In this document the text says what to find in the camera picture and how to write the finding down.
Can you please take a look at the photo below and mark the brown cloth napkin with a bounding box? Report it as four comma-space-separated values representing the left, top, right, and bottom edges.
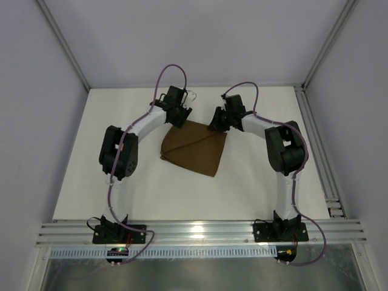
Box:
160, 121, 227, 177

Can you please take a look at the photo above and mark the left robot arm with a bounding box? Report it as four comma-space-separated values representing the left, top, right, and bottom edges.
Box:
99, 86, 196, 231

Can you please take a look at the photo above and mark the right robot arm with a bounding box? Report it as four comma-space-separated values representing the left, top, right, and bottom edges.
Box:
208, 94, 309, 241

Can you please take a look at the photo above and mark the left black connector board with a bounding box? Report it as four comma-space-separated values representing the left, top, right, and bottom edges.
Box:
105, 247, 129, 266

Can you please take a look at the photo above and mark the black connector board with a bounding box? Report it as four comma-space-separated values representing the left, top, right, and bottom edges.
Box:
275, 246, 297, 265
105, 247, 129, 266

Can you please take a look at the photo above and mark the right black connector board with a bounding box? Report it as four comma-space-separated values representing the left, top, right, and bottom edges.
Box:
275, 246, 297, 265

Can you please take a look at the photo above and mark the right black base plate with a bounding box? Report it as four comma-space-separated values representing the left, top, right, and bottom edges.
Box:
252, 219, 309, 243

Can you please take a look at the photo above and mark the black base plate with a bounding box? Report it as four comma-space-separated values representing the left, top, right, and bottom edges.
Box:
92, 224, 147, 244
252, 219, 309, 243

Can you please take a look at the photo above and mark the right side aluminium rail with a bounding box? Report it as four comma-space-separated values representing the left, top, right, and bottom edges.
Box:
293, 85, 347, 219

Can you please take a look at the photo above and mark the aluminium rail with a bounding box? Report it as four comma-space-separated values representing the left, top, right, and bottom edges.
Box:
293, 85, 347, 219
36, 219, 367, 247

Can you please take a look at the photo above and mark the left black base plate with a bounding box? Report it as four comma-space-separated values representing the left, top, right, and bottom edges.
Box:
92, 224, 147, 244

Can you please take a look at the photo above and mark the right corner aluminium post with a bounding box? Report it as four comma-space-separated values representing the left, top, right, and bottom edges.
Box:
301, 0, 359, 91

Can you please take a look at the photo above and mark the corner aluminium post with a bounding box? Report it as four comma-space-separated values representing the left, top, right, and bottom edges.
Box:
33, 0, 91, 93
301, 0, 359, 91

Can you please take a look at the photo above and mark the front aluminium rail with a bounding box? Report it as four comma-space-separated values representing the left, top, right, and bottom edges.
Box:
36, 219, 367, 247

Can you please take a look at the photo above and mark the left corner aluminium post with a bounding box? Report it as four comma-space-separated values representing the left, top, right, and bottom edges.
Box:
33, 0, 91, 93

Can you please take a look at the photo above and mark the slotted cable duct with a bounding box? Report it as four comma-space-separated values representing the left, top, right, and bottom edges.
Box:
48, 245, 276, 259

